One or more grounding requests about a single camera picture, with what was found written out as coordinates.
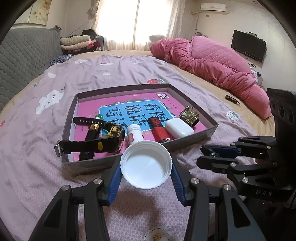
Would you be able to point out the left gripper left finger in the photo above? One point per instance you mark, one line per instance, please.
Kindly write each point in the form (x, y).
(111, 179)

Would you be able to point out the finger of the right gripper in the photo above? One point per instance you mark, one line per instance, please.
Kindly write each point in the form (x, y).
(221, 151)
(216, 164)

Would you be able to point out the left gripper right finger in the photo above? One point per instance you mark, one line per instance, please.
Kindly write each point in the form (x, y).
(181, 181)

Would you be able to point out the white plastic bottle lid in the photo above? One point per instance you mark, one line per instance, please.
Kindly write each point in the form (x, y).
(146, 164)

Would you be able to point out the black yellow wristwatch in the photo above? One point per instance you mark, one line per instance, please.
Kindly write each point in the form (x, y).
(102, 137)

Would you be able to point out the red black lighter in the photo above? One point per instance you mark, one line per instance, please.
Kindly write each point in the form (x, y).
(161, 135)

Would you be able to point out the white earbuds case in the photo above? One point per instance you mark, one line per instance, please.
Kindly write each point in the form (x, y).
(178, 128)

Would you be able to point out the dark cardboard box tray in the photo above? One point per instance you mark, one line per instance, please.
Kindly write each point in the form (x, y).
(204, 129)

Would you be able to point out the gold metal bottle cap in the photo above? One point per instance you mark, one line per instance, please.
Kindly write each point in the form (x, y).
(189, 116)

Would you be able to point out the small black rectangular object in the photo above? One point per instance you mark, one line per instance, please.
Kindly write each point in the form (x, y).
(232, 99)

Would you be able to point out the small white pill bottle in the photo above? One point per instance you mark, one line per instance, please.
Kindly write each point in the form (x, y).
(134, 134)

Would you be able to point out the pink blue book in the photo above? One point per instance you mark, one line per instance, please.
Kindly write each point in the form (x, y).
(126, 109)

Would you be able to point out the purple patterned bed sheet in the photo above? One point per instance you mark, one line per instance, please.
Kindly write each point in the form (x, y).
(31, 173)

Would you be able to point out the pink quilted duvet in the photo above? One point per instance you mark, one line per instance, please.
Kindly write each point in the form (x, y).
(218, 64)

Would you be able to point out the folded clothes pile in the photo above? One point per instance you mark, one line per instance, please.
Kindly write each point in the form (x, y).
(88, 41)

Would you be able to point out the white air conditioner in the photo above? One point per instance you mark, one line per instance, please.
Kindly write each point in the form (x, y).
(217, 7)

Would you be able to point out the white window curtains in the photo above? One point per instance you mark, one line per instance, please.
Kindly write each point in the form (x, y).
(130, 25)

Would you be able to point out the grey quilted headboard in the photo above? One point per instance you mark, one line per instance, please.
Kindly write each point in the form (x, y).
(25, 54)

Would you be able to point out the black wall television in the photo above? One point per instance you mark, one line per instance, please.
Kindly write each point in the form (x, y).
(249, 45)

